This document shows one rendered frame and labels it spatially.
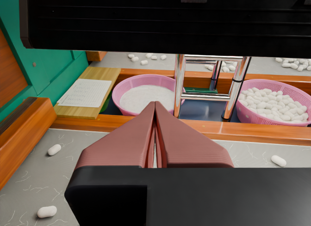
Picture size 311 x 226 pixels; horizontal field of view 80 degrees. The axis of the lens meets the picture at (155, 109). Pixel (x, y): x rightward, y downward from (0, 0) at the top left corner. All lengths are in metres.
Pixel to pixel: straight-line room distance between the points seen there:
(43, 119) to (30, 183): 0.15
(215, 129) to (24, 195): 0.49
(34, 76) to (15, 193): 0.30
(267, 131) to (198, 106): 0.28
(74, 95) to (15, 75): 0.19
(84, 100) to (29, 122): 0.21
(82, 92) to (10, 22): 0.28
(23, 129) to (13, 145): 0.04
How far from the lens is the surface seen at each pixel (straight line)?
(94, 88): 0.72
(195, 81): 0.82
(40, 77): 0.64
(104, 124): 0.57
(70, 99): 0.69
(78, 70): 0.84
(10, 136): 0.49
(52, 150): 0.56
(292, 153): 0.63
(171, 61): 0.99
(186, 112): 0.75
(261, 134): 0.60
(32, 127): 0.53
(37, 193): 0.52
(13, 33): 0.58
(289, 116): 0.76
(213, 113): 0.77
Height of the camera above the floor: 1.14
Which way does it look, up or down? 38 degrees down
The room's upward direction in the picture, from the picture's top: straight up
